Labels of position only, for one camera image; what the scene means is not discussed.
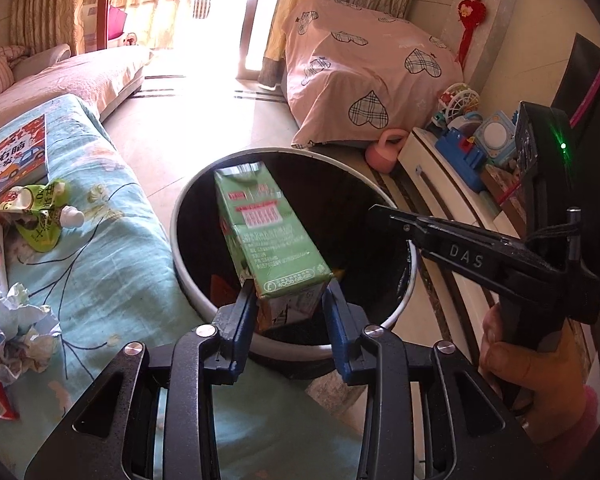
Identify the blue block toy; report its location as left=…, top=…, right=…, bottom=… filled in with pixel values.
left=435, top=127, right=488, bottom=191

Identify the green drink carton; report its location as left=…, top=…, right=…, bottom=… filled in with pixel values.
left=214, top=161, right=331, bottom=333

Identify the grey sofa cushion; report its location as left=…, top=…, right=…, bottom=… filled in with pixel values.
left=12, top=43, right=72, bottom=73

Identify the sofa with pink cover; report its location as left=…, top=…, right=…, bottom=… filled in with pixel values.
left=0, top=42, right=153, bottom=136

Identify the black round trash bin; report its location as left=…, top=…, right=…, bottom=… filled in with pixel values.
left=170, top=147, right=421, bottom=378

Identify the green drink pouch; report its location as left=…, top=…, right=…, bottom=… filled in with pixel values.
left=0, top=180, right=86, bottom=253

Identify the pink kettlebell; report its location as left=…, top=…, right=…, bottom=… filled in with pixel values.
left=365, top=128, right=411, bottom=173

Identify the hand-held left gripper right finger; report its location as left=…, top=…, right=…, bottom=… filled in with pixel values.
left=322, top=280, right=551, bottom=480

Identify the colourful toy box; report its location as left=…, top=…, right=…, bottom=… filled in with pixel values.
left=482, top=162, right=528, bottom=211

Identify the person's right hand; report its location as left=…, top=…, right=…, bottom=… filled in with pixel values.
left=480, top=305, right=588, bottom=423

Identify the crumpled white paper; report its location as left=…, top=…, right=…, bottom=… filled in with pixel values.
left=0, top=260, right=63, bottom=386

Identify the colourful children's book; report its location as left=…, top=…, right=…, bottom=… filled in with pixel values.
left=0, top=112, right=49, bottom=211

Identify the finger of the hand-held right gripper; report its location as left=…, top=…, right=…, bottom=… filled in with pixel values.
left=366, top=203, right=536, bottom=288

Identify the red hanging decoration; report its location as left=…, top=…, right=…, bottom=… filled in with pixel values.
left=457, top=0, right=498, bottom=63

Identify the pink heart print cloth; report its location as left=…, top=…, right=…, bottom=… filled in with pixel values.
left=282, top=0, right=465, bottom=150

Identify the light blue square toy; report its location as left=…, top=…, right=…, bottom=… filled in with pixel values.
left=475, top=110, right=518, bottom=168

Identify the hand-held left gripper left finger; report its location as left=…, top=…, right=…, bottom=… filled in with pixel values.
left=24, top=280, right=258, bottom=480

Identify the table with teal cloth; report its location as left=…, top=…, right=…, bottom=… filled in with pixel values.
left=0, top=92, right=366, bottom=480

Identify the person's right forearm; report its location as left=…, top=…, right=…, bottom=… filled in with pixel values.
left=525, top=385, right=600, bottom=461

